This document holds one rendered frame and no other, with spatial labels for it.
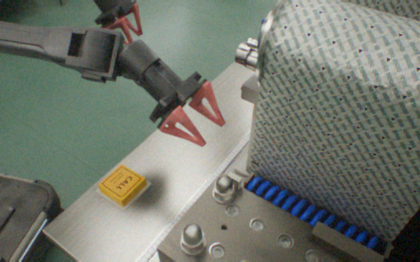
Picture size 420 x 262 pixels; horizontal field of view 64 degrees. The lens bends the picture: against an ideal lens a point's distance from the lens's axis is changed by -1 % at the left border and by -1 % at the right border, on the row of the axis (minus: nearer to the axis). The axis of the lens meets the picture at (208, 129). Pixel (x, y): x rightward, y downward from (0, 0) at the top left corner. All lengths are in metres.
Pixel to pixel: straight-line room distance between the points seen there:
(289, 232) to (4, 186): 1.45
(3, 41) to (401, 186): 0.64
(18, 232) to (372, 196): 1.37
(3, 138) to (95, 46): 1.85
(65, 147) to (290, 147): 1.79
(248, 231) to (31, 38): 0.47
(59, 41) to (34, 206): 1.12
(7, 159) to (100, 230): 1.61
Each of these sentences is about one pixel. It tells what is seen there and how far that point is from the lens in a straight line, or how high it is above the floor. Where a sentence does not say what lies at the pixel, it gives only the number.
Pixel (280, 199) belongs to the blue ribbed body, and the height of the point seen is 1.04.
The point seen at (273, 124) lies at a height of 1.15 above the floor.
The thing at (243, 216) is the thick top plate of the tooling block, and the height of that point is 1.03.
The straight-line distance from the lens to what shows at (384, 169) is 0.47.
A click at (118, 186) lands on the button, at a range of 0.72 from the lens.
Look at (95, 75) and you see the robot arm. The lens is 0.60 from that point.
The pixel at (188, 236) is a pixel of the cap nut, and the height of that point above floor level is 1.07.
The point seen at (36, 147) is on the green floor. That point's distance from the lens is 2.25.
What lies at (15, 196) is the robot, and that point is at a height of 0.24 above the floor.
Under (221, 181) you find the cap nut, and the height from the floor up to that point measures 1.07.
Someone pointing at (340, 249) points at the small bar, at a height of 1.05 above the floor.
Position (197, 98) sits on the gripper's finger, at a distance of 0.60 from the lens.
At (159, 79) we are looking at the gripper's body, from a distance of 0.57.
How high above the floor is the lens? 1.49
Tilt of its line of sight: 45 degrees down
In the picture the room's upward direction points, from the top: straight up
